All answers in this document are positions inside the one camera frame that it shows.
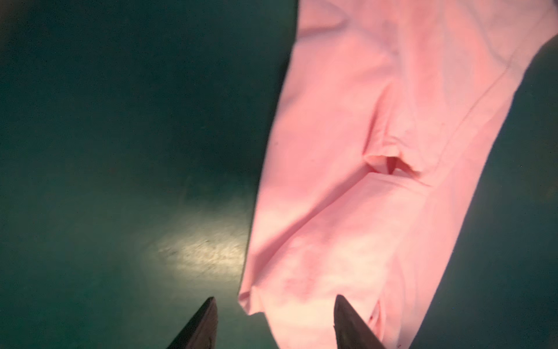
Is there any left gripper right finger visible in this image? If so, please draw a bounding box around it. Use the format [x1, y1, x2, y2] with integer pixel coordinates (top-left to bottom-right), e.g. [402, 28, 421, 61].
[334, 295, 385, 349]

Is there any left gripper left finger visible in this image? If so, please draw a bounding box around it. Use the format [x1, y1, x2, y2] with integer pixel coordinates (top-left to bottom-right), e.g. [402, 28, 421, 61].
[167, 297, 218, 349]

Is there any pink t shirt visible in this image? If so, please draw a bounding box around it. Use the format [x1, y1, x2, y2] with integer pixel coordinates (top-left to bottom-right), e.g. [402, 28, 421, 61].
[238, 1, 557, 348]

